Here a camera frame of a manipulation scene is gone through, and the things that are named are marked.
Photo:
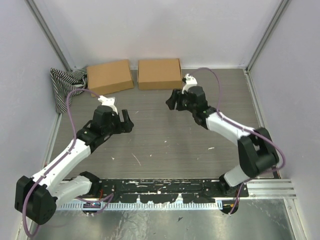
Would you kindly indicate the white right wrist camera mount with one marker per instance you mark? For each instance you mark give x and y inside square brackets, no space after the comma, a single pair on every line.
[189,81]

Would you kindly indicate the white slotted cable duct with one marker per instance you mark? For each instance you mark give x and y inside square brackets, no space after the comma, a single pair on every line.
[77,205]

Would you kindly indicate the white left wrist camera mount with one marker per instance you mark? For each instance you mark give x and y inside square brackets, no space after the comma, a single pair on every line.
[108,101]

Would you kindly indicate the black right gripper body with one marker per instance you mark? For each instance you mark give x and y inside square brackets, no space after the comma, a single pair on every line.
[183,103]

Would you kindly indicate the left aluminium corner post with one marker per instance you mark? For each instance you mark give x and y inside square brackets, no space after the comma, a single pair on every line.
[42,16]

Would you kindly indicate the aluminium front rail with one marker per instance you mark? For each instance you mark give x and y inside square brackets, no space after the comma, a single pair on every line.
[259,188]

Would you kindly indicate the right aluminium corner post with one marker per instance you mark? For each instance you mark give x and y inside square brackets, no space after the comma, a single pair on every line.
[283,4]

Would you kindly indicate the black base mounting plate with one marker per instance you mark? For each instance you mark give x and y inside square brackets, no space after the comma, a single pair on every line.
[160,191]

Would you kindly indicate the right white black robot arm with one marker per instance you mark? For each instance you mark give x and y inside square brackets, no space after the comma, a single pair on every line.
[256,152]

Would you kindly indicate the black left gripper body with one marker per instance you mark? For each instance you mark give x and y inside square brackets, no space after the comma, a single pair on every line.
[117,126]

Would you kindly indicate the brown cardboard box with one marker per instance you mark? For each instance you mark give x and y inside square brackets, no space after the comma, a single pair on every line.
[110,77]

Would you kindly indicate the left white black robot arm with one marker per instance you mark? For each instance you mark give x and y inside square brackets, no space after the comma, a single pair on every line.
[38,197]

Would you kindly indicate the aluminium corner post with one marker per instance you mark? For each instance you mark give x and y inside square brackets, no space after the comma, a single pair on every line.
[283,4]
[42,16]

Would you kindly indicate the striped black white cloth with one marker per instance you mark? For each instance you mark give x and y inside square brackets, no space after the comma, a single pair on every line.
[63,82]

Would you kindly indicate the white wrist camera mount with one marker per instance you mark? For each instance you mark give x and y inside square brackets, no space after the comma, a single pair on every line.
[108,101]
[189,81]

